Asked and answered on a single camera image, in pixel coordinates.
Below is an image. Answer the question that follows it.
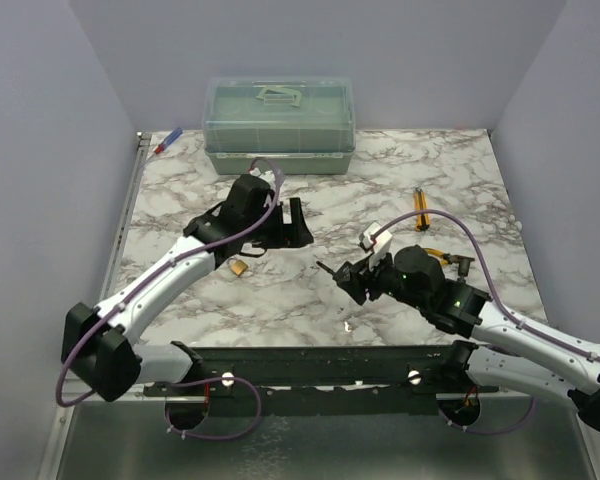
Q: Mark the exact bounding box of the yellow utility knife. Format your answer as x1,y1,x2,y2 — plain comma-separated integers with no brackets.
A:
413,187,430,232

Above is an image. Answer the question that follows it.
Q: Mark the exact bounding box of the blue red screwdriver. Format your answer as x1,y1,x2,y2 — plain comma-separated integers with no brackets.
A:
153,127,183,155

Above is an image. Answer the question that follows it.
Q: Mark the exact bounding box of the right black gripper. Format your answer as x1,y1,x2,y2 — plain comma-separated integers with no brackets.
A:
339,244,429,312

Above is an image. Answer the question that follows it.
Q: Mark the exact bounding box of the small brass padlock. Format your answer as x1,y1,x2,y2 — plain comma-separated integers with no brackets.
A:
228,258,249,277

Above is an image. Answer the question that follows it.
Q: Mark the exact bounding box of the aluminium rail left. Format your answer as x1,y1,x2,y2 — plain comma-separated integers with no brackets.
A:
97,132,152,303

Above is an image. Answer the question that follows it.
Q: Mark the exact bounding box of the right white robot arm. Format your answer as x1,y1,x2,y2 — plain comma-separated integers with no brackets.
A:
332,246,600,432

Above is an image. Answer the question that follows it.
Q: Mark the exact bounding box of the green transparent toolbox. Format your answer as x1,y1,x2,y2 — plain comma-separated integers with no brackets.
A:
202,77,356,175

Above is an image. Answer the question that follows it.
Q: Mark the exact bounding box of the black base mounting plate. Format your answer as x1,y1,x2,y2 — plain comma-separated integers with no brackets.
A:
142,344,501,419

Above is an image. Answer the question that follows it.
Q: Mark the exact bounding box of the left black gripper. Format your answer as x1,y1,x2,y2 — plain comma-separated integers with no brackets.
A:
244,198,314,249

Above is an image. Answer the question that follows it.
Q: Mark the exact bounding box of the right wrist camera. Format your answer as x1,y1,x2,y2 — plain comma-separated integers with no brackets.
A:
359,222,393,271

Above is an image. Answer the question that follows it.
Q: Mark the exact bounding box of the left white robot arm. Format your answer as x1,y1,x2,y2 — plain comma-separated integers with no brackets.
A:
61,174,314,401

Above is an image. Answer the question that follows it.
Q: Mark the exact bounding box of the black padlock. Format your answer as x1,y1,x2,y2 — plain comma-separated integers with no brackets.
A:
316,261,338,278

